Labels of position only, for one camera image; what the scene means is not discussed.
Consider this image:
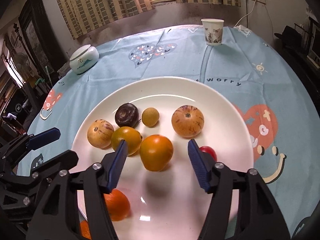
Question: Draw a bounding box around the yellow green tomato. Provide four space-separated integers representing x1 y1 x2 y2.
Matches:
111 126 142 156

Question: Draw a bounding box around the orange yellow tomato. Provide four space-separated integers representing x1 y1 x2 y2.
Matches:
139 134 174 172

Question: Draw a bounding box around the small red cherry tomato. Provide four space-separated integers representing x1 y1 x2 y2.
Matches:
200 146 217 161

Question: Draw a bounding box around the orange mandarin on plate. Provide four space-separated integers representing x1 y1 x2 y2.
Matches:
104 189 131 222

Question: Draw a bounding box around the computer monitor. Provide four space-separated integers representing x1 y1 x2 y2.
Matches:
307 17 320 69

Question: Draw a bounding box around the striped orange pepino melon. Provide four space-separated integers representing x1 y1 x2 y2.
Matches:
171 105 204 138

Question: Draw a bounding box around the white ceramic lidded jar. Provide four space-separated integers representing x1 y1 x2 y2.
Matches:
69 44 99 75

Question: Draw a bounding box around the white power cable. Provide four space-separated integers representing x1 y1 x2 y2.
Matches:
233 0 258 29

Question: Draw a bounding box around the standing fan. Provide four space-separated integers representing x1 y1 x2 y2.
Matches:
13 53 36 85

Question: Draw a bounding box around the white paper cup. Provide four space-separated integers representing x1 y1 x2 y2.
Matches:
201 18 224 46

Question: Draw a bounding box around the small tan longan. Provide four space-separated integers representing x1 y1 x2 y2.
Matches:
142 107 159 127

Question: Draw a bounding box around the large orange mandarin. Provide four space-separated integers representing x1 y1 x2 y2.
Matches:
80 220 92 239

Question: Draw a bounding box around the white oval plate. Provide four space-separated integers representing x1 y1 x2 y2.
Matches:
72 77 254 239

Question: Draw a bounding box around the left checkered curtain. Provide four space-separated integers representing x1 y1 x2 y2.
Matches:
57 0 154 39

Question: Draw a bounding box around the light blue printed tablecloth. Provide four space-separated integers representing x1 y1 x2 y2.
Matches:
18 25 319 236

